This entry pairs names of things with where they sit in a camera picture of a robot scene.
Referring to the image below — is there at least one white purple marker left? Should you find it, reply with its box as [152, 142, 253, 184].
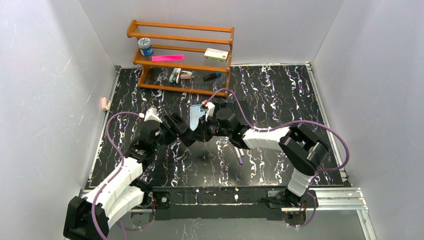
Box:
[233, 146, 243, 165]

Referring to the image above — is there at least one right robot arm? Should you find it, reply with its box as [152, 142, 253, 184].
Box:
[190, 105, 329, 206]

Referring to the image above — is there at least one black marker blue cap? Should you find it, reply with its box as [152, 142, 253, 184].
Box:
[202, 72, 222, 82]

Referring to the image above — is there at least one pink wall clip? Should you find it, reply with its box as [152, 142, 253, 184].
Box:
[101, 97, 111, 111]

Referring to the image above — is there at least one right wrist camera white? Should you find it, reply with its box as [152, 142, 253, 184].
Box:
[200, 100, 215, 122]

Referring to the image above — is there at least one teal white stapler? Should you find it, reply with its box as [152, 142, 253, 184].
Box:
[169, 68, 182, 84]

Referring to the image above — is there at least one aluminium front rail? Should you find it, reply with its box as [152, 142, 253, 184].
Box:
[83, 186, 368, 214]

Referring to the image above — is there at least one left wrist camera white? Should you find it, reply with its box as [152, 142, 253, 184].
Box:
[138, 106, 163, 123]

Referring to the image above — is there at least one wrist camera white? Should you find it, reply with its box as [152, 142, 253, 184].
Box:
[138, 106, 163, 123]
[200, 100, 215, 122]

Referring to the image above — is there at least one pink flat strip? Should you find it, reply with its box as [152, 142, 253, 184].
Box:
[151, 54, 185, 62]

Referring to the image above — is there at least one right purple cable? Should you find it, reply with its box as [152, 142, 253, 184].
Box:
[205, 88, 351, 229]

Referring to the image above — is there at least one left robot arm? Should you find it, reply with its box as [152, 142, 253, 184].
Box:
[63, 108, 194, 240]

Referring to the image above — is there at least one purple cable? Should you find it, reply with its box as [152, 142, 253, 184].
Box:
[91, 111, 147, 240]
[205, 88, 351, 229]

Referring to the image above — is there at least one orange wooden shelf rack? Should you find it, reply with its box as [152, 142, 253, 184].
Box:
[126, 19, 235, 95]

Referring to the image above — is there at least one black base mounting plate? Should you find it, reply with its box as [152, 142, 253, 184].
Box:
[120, 187, 319, 221]

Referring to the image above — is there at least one white red cardboard box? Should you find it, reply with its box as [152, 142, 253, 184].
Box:
[203, 48, 229, 64]

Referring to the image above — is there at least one blue phone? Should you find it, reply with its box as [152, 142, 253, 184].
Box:
[189, 104, 206, 131]

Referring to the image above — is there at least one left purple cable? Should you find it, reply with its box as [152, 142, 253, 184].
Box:
[91, 111, 147, 240]

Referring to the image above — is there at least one pink small stapler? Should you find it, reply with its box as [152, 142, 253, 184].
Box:
[179, 70, 193, 80]

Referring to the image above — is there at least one blue white round jar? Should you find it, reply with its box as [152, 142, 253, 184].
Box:
[137, 37, 154, 57]

